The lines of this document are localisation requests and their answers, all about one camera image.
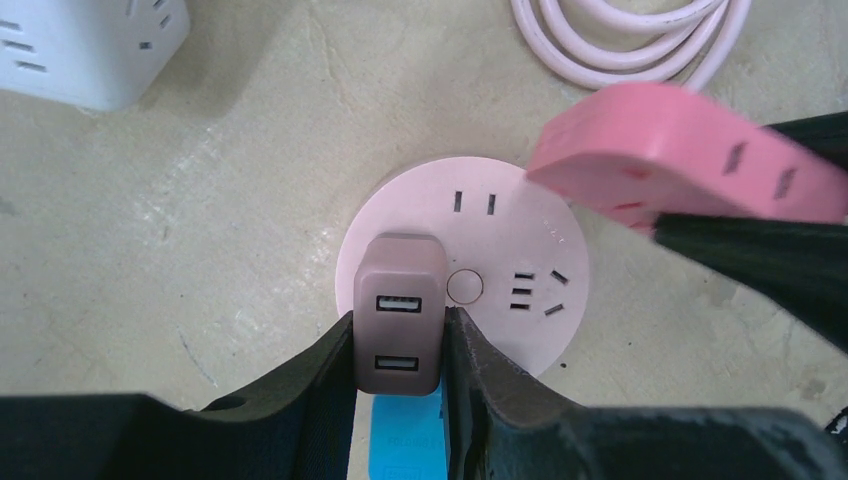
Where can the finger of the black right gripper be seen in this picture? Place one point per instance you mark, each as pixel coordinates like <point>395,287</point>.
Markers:
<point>802,267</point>
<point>825,135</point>

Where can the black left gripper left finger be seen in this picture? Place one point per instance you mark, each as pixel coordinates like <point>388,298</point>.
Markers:
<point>295,422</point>

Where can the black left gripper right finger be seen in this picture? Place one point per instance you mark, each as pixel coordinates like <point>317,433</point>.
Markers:
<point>502,423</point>

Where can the pink round socket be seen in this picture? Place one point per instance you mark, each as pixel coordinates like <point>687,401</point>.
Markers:
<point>517,259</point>

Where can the pink triangular power strip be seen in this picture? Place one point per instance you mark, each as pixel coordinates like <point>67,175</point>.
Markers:
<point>631,152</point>

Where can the white tiger cube socket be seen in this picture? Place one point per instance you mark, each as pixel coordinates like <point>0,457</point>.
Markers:
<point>99,55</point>

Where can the blue square adapter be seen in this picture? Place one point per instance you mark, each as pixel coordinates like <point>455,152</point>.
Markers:
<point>407,438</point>

